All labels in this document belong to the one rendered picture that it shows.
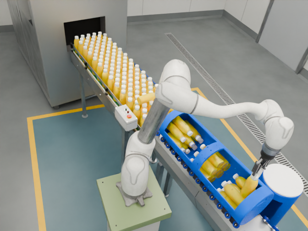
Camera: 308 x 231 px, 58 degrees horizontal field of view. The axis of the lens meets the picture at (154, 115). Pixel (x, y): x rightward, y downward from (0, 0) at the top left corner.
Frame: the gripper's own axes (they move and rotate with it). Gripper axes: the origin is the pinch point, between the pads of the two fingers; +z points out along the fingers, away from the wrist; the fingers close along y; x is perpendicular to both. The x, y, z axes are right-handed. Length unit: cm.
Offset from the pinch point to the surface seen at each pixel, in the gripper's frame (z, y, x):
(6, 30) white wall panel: 129, -57, 503
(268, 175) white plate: 30.1, 32.4, 4.4
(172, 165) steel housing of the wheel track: 47, -13, 55
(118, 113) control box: 27, -33, 106
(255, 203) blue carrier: 11.9, -6.4, -10.1
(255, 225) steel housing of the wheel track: 40.8, 3.5, -14.6
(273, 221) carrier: 64, 33, -16
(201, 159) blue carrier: 15.8, -10.7, 31.3
